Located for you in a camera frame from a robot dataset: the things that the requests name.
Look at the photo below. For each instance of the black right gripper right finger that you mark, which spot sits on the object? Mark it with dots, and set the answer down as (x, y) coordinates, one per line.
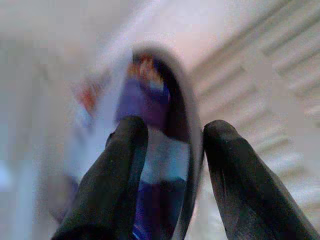
(245, 187)

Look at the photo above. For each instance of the metal bowl with purple packets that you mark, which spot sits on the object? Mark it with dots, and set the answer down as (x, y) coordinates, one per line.
(180, 112)

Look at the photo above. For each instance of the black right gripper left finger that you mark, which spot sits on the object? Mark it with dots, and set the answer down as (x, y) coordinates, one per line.
(110, 187)

